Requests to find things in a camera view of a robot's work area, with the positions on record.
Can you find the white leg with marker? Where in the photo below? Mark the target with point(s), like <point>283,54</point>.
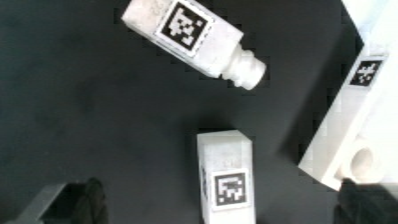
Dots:
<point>226,178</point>

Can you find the white leg with tag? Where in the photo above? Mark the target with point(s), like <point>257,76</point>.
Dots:
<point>198,37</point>

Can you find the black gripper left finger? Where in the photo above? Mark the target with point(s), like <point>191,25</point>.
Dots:
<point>70,203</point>

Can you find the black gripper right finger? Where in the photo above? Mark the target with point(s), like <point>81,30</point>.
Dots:
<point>367,204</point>

